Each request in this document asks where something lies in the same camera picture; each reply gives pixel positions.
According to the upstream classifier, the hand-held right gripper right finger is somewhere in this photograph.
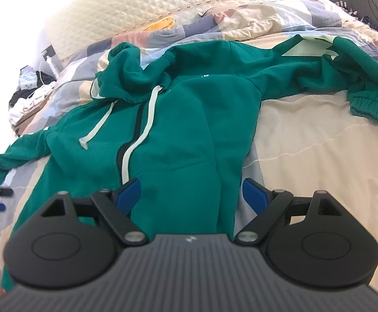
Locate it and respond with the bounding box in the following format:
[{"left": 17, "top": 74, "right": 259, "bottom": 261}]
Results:
[{"left": 235, "top": 178, "right": 344, "bottom": 247}]

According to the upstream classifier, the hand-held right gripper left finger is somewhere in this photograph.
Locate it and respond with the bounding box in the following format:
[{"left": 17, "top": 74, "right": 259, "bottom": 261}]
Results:
[{"left": 40, "top": 178, "right": 148, "bottom": 247}]

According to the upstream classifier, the black cloth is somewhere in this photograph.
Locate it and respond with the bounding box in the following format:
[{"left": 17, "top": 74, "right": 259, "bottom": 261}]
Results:
[{"left": 10, "top": 71, "right": 55, "bottom": 108}]

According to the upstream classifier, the white spray bottle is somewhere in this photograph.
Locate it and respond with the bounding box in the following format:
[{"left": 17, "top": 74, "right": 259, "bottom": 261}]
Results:
[{"left": 44, "top": 55, "right": 61, "bottom": 77}]

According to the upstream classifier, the yellow cloth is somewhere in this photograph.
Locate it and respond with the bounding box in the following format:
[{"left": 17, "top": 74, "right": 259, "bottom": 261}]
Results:
[{"left": 143, "top": 17, "right": 176, "bottom": 32}]

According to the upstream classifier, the cream quilted headboard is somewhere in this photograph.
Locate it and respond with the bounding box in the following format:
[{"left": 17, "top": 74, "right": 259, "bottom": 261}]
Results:
[{"left": 44, "top": 0, "right": 316, "bottom": 61}]

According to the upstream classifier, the green hoodie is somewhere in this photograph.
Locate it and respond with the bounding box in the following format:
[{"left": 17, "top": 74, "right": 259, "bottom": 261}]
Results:
[{"left": 0, "top": 34, "right": 378, "bottom": 291}]

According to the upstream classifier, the patchwork quilt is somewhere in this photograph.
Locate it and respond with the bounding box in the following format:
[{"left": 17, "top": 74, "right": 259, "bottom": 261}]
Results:
[{"left": 0, "top": 0, "right": 378, "bottom": 300}]

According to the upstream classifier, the clear plastic bag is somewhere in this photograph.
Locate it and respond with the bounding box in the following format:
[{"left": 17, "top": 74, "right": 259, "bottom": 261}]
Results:
[{"left": 18, "top": 66, "right": 37, "bottom": 90}]

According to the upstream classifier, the wooden nightstand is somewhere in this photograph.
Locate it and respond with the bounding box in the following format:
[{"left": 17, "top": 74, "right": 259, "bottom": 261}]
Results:
[{"left": 14, "top": 99, "right": 51, "bottom": 137}]

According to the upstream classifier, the white charging cable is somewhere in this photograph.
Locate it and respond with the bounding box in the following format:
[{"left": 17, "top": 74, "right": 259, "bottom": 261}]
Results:
[{"left": 28, "top": 60, "right": 57, "bottom": 102}]

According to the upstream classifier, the white clothes pile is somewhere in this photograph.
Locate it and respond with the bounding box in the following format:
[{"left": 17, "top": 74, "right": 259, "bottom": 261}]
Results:
[{"left": 9, "top": 83, "right": 56, "bottom": 124}]

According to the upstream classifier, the group of small bottles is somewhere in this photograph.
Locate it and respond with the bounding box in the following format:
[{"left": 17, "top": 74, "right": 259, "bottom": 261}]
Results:
[{"left": 336, "top": 0, "right": 360, "bottom": 17}]

